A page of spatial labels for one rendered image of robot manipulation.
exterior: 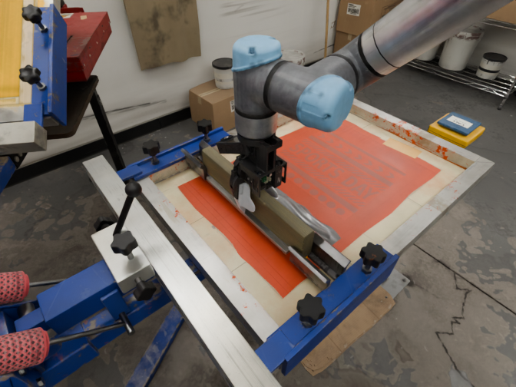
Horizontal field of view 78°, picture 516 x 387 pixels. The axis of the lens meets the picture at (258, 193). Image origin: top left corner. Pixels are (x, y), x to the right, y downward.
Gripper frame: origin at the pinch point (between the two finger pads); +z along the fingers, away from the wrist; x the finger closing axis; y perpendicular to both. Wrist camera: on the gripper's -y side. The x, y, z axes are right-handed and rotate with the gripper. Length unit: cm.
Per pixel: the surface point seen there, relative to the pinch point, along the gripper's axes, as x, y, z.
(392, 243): 16.1, 27.2, 1.8
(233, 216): -3.1, -2.8, 5.3
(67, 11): 6, -147, -9
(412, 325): 69, 37, 101
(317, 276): -3.6, 23.6, -1.7
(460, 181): 46, 27, 2
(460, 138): 72, 16, 6
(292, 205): 9.9, 4.1, 4.6
